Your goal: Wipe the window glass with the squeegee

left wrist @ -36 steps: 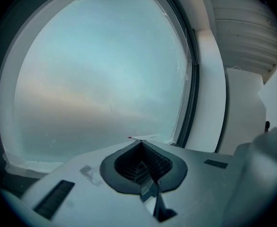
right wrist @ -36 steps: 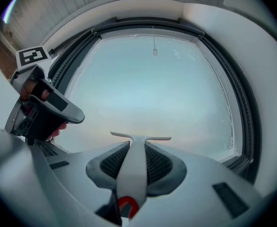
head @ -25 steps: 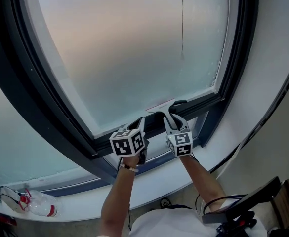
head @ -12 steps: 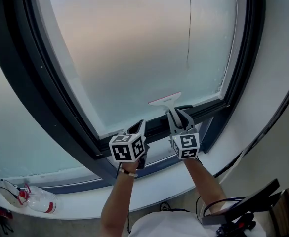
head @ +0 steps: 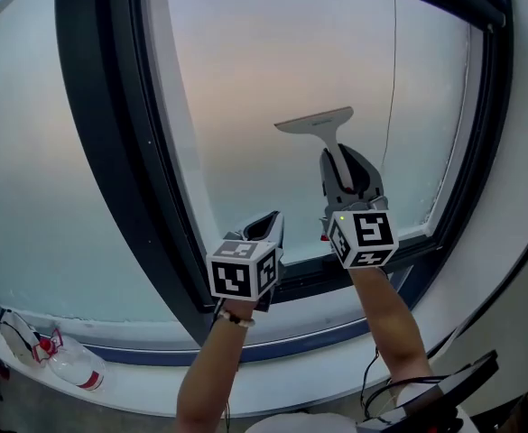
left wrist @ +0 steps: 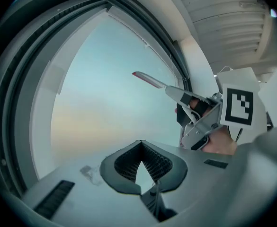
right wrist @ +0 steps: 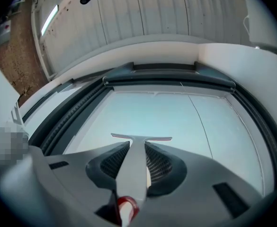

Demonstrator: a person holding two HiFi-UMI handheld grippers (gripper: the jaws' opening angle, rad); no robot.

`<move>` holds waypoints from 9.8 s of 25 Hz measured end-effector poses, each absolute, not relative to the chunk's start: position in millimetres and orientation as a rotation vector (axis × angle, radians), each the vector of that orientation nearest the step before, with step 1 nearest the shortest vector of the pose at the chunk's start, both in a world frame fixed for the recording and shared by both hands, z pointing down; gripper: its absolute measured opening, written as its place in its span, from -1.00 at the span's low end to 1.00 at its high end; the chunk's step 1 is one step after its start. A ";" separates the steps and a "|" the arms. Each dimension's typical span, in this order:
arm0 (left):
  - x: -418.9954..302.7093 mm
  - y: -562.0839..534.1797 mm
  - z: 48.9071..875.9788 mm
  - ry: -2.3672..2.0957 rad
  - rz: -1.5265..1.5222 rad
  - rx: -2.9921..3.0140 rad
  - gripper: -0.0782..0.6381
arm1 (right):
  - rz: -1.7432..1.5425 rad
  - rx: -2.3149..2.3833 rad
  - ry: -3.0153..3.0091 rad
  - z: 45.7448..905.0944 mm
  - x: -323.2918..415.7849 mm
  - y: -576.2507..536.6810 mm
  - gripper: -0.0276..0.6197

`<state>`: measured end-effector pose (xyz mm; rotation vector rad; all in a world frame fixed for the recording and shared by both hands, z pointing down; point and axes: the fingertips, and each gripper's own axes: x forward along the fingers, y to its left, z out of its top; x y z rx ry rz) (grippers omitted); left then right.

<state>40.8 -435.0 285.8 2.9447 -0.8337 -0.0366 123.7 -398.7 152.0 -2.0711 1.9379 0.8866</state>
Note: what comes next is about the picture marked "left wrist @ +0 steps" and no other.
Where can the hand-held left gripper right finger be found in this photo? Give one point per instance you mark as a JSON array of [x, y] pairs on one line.
[[199, 185]]

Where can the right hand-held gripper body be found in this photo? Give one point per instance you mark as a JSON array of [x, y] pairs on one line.
[[238, 107]]

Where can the frosted window glass pane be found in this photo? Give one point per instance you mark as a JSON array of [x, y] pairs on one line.
[[109, 91]]

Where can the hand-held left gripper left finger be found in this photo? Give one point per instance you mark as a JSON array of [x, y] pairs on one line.
[[81, 174]]

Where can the person's right hand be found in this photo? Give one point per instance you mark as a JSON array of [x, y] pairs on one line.
[[221, 143]]

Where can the white chest freezer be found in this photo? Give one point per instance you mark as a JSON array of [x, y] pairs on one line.
[[20, 67]]

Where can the rectangular ceiling light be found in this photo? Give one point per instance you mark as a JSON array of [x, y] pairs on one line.
[[273, 12]]

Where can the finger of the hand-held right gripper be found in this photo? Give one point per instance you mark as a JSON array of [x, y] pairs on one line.
[[176, 93], [182, 117]]

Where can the white squeegee with red blade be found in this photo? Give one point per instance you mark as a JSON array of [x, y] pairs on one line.
[[147, 78]]

